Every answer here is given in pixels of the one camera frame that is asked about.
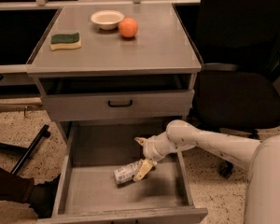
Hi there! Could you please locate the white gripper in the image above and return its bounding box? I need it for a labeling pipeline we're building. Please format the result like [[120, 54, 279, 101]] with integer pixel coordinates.
[[133, 133, 195, 182]]

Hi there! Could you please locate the clear plastic water bottle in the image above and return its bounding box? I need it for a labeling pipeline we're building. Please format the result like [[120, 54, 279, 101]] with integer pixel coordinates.
[[114, 160, 140, 185]]

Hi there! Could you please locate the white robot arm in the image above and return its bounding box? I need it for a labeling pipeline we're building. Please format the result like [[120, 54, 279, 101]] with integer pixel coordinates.
[[133, 119, 280, 224]]

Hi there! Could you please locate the open grey lower drawer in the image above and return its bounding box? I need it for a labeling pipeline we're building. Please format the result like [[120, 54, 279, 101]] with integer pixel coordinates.
[[37, 119, 208, 224]]

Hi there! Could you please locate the grey drawer cabinet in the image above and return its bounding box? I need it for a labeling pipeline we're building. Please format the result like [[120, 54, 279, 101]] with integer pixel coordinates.
[[25, 2, 204, 143]]

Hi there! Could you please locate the closed grey drawer front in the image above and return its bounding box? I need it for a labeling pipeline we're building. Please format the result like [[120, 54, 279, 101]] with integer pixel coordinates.
[[42, 90, 194, 121]]

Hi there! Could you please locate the black shoe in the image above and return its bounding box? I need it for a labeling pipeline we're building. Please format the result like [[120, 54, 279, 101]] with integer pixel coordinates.
[[28, 176, 60, 218]]

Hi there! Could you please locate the orange fruit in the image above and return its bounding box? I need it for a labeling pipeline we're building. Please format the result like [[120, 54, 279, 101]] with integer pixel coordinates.
[[119, 18, 138, 38]]

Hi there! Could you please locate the white ceramic bowl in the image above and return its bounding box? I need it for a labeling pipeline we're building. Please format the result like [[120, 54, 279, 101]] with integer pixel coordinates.
[[91, 10, 124, 31]]

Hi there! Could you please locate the yellow green sponge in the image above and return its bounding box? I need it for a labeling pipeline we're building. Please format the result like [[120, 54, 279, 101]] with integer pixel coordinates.
[[50, 33, 81, 50]]

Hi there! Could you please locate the person's brown trouser leg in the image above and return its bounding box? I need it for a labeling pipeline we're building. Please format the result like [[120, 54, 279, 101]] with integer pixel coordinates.
[[0, 167, 35, 203]]

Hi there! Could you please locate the black chair base leg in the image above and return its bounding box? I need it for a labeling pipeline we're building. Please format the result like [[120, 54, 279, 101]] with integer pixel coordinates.
[[0, 125, 50, 175]]

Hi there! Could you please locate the black office chair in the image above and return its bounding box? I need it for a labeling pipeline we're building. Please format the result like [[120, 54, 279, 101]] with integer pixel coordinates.
[[173, 0, 280, 180]]

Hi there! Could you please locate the black drawer handle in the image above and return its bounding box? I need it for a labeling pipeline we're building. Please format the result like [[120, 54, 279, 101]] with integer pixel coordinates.
[[107, 100, 133, 108]]

